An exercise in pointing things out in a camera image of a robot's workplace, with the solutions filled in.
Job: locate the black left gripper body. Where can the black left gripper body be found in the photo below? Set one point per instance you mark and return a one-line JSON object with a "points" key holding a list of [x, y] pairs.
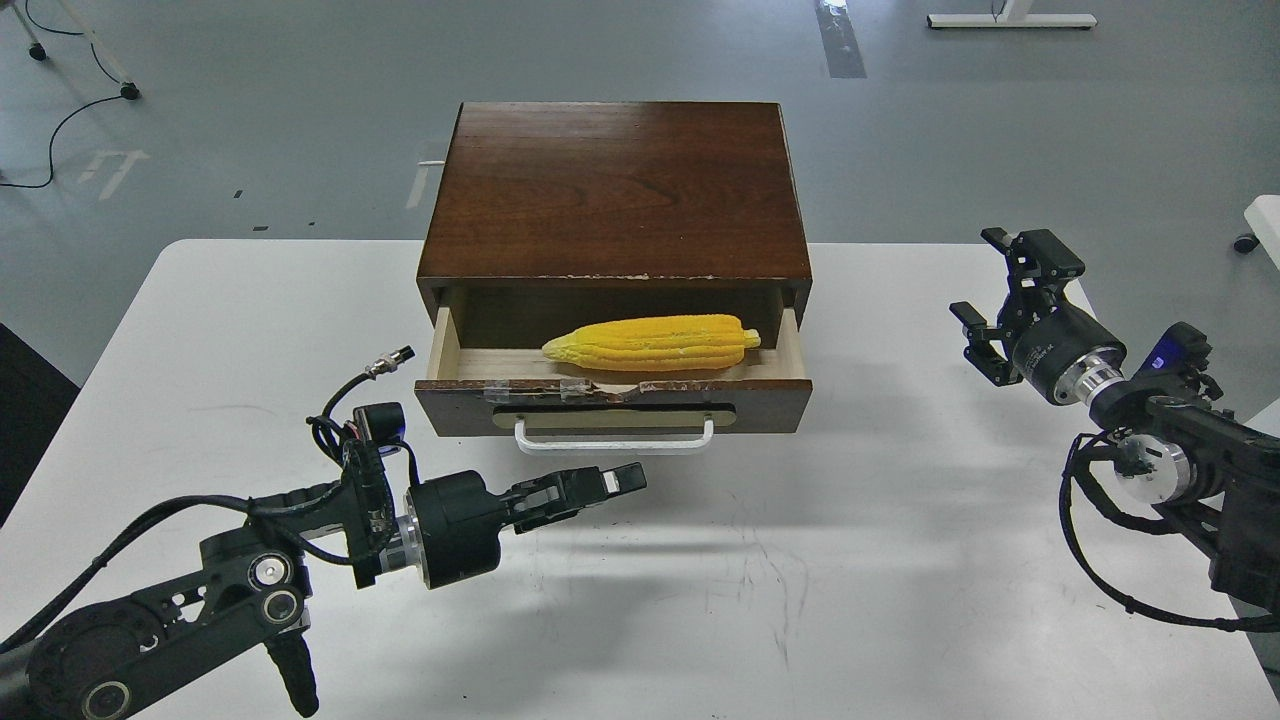
{"points": [[458, 522]]}

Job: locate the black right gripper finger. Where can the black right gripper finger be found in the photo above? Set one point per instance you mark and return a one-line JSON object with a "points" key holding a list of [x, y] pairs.
{"points": [[980, 352], [1039, 267]]}

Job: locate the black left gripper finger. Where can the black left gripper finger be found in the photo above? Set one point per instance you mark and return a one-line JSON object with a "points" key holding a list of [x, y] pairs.
{"points": [[579, 487], [524, 519]]}

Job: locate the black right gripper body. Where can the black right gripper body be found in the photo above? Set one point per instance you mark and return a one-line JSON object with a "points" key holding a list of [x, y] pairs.
{"points": [[1068, 356]]}

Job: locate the wooden drawer with white handle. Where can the wooden drawer with white handle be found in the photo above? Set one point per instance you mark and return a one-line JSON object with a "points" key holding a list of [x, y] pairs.
{"points": [[480, 392]]}

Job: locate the yellow corn cob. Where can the yellow corn cob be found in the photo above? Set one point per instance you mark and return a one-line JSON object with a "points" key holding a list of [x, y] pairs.
{"points": [[656, 344]]}

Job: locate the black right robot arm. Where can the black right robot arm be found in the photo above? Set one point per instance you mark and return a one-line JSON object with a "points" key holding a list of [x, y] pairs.
{"points": [[1164, 461]]}

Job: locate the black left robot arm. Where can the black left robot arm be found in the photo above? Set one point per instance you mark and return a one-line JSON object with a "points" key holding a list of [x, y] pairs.
{"points": [[115, 658]]}

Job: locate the white side table edge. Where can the white side table edge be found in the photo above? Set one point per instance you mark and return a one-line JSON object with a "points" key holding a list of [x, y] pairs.
{"points": [[1262, 216]]}

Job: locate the white desk base foot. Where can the white desk base foot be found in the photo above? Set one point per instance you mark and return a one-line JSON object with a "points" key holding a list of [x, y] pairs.
{"points": [[1011, 15]]}

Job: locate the dark wooden cabinet box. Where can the dark wooden cabinet box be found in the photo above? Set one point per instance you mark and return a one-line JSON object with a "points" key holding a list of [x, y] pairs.
{"points": [[617, 193]]}

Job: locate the white furniture leg with caster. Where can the white furniture leg with caster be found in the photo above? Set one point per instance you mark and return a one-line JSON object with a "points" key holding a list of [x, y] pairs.
{"points": [[35, 49]]}

